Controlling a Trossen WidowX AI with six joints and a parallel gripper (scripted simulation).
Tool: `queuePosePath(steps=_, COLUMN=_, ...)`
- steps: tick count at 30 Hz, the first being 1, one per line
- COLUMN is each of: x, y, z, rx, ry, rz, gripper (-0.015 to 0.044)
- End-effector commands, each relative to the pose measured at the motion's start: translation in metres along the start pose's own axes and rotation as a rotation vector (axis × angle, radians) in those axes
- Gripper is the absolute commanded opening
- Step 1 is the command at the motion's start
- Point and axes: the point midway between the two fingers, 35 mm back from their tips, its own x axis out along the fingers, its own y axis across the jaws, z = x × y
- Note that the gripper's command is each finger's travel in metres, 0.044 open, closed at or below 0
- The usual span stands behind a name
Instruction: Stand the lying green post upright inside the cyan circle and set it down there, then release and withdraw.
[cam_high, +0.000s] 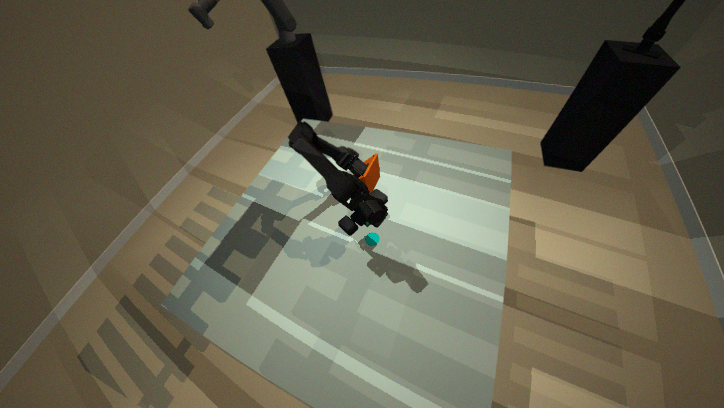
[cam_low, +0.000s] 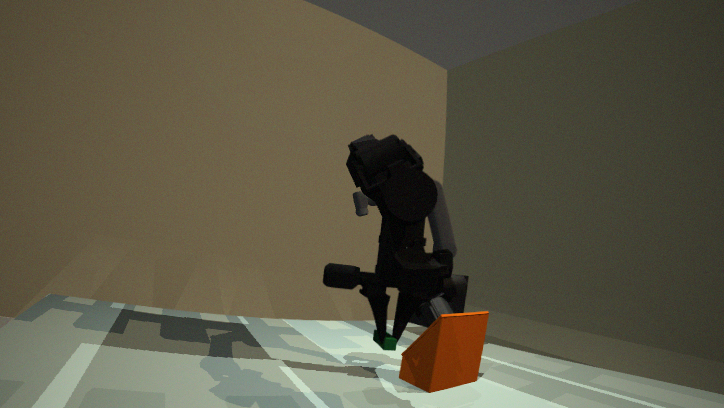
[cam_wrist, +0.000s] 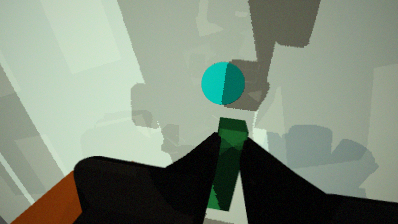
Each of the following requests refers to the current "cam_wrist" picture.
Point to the cyan circle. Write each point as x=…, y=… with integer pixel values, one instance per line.
x=223, y=83

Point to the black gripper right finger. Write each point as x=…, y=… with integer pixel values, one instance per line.
x=274, y=194

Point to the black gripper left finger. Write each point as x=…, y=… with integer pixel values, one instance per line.
x=178, y=193

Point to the green rectangular post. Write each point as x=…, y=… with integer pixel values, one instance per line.
x=233, y=133

